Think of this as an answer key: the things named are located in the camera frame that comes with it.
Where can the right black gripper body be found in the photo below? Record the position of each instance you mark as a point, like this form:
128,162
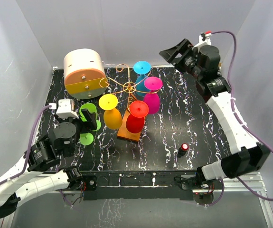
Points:
187,61

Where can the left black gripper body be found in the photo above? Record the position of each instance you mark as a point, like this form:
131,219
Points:
85,127

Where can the green wine glass front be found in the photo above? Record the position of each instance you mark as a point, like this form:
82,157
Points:
86,139

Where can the green wine glass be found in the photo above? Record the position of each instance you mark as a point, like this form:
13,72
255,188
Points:
89,116
86,139

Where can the orange wine glass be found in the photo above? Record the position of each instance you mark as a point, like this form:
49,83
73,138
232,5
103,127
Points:
112,116

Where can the magenta wine glass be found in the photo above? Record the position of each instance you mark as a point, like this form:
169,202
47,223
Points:
152,99

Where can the blue wine glass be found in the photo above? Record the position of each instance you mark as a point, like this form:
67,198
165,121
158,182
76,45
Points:
141,68

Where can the red wine glass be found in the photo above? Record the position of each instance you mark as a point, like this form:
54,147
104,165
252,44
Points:
138,111

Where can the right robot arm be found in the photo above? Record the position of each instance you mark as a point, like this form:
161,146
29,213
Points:
247,153

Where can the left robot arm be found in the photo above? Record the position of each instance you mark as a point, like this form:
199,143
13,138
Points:
17,185

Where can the green wine glass rear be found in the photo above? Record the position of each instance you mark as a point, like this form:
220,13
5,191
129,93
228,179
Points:
89,116

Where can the orange wooden rack base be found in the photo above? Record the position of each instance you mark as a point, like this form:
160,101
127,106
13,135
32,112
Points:
124,133

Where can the round cream drawer cabinet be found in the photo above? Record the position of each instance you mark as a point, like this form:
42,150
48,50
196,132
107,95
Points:
84,75

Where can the small red-capped black bottle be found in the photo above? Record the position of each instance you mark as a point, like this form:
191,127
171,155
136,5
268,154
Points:
183,150

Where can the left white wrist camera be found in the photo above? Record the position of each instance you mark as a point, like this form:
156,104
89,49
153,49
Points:
65,108

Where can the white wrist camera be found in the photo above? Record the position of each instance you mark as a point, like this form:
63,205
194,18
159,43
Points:
65,108
204,39

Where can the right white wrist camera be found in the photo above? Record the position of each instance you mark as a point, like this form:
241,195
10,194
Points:
204,39

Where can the black front mounting rail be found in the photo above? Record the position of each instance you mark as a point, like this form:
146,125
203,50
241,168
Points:
182,185

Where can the gold wire glass rack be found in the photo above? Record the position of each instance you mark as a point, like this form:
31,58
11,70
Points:
128,87

